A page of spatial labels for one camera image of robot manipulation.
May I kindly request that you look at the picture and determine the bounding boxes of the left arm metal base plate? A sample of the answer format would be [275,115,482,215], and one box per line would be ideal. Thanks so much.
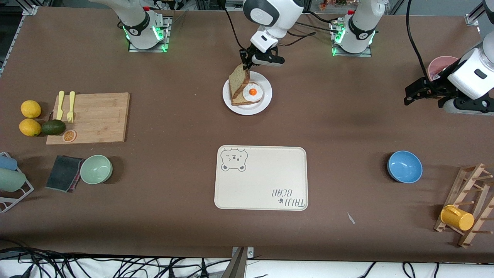
[330,19,373,58]

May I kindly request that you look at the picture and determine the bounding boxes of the aluminium frame structure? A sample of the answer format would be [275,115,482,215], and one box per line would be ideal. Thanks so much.
[195,0,311,14]

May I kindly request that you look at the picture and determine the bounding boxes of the light blue cup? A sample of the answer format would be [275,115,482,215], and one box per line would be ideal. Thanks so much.
[0,155,18,171]

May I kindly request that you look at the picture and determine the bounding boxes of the toasted bread slice under egg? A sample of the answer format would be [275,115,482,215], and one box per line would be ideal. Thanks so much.
[230,89,265,106]

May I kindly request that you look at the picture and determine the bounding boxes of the pink bowl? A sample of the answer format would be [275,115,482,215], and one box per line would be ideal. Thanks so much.
[427,56,460,81]

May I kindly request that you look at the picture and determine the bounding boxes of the brown bread slice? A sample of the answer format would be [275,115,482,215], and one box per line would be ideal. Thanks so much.
[228,64,250,100]

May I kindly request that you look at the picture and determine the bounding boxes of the dark green avocado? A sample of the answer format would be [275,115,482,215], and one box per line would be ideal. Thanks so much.
[41,119,66,136]

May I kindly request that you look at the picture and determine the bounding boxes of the wooden cup drying rack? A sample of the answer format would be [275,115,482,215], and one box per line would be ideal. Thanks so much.
[433,163,494,248]

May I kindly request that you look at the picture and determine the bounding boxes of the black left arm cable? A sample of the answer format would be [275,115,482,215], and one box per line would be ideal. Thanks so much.
[406,0,432,82]

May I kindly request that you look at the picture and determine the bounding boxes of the toy fried egg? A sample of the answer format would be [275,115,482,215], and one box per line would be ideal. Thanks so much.
[242,83,264,103]

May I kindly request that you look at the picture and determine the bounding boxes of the white wire dish rack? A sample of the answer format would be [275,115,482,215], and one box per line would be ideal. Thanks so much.
[0,152,34,213]

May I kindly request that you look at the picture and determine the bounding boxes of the metal table edge bracket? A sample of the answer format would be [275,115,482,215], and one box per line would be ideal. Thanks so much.
[230,246,254,278]

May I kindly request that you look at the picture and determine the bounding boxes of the blue bowl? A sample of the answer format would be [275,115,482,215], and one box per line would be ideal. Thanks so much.
[387,151,423,184]

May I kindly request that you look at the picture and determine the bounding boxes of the bamboo cutting board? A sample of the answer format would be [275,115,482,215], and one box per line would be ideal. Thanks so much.
[46,92,130,145]

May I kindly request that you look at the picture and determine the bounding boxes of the black base power cable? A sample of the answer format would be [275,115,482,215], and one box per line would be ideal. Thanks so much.
[295,12,341,34]

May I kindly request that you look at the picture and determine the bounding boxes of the round white plate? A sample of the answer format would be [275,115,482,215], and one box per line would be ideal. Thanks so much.
[223,71,273,115]

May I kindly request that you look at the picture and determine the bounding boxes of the pale green cup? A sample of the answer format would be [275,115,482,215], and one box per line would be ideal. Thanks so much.
[0,169,27,193]

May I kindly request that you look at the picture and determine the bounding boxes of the pale green bowl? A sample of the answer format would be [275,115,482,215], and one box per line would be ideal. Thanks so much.
[80,155,113,185]

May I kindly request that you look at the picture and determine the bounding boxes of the yellow lemon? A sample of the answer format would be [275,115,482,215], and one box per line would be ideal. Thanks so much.
[19,119,42,137]
[20,100,42,119]

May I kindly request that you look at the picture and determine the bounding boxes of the dark grey folded cloth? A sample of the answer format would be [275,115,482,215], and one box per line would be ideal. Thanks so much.
[45,155,85,192]

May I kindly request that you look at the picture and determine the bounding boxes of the cream bear print tray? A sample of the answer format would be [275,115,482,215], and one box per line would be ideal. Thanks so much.
[214,145,309,211]

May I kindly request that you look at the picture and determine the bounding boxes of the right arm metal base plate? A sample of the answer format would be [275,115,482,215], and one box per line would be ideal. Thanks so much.
[128,15,171,53]

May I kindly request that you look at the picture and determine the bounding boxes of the tangled black floor cables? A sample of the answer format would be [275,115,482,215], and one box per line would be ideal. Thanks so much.
[0,239,271,278]

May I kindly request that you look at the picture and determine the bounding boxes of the yellow mug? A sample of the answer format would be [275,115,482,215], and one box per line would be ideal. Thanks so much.
[440,205,475,231]

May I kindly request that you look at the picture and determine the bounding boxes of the yellow plastic fork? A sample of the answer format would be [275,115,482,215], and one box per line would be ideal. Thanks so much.
[67,91,76,124]

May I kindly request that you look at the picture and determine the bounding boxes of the pink folded cloth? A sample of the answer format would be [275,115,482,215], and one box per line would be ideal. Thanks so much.
[71,158,85,192]

